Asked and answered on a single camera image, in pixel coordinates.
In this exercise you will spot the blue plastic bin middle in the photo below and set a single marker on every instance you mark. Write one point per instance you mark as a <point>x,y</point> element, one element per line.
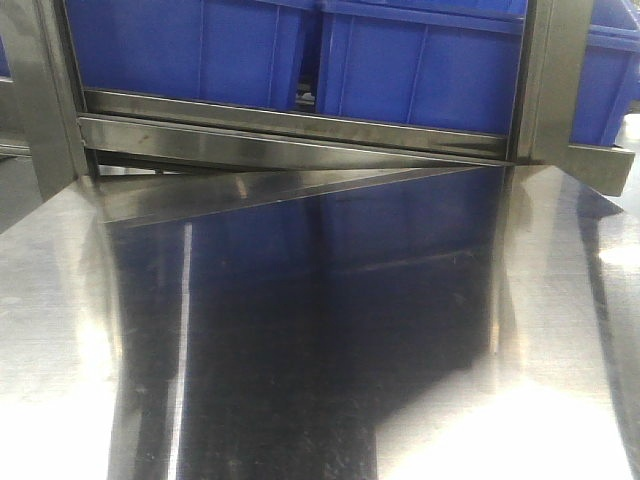
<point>448,65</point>

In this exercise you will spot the blue plastic bin left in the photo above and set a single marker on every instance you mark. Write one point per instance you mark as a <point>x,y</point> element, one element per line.
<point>246,53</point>

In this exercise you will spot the steel shelf rack frame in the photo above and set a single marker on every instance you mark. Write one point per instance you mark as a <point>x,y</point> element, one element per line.
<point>69,130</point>

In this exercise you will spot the blue plastic bin right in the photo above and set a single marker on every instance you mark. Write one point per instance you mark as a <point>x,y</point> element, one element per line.
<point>610,73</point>

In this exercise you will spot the blue plastic bin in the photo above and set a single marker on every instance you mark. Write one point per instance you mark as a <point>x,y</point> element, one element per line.
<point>448,65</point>
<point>610,73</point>
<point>246,53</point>

